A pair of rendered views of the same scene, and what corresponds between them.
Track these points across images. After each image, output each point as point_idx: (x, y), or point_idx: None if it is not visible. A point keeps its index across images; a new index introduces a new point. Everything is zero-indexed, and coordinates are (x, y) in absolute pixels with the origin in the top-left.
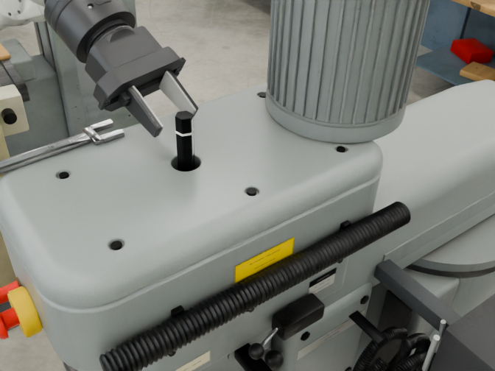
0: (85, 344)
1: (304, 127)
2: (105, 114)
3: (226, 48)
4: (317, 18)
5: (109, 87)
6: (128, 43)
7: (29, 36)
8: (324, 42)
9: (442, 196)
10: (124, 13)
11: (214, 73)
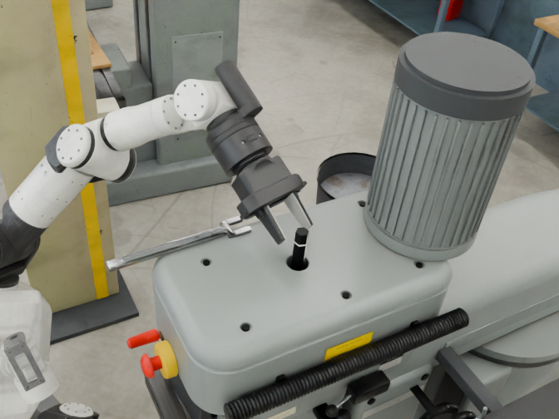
0: (214, 394)
1: (392, 244)
2: None
3: (323, 63)
4: (413, 172)
5: (250, 206)
6: (267, 170)
7: (120, 27)
8: (416, 189)
9: (502, 299)
10: (266, 147)
11: (308, 90)
